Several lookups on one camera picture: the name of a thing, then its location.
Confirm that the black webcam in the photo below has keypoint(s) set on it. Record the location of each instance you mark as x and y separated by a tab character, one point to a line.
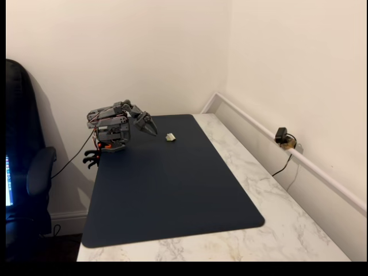
280	135

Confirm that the black orange table clamp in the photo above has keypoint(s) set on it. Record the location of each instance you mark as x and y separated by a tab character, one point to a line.
92	153
91	163

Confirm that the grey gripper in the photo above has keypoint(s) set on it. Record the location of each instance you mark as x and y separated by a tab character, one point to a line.
145	124

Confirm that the black office chair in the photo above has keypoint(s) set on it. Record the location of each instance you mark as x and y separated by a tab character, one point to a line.
20	115

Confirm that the white baseboard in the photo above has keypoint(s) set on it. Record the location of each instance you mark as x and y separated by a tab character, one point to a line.
69	221

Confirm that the dark desk mat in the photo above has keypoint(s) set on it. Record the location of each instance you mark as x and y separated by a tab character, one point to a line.
172	187

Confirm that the laptop screen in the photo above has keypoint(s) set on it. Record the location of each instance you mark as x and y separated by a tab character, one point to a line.
8	184

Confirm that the amber webcam mount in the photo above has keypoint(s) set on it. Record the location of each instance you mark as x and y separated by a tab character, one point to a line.
289	144

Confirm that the white plastic block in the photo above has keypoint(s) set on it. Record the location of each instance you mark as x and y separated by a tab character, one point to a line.
171	137

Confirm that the white wall rail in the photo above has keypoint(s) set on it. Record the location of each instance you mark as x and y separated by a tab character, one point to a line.
316	169

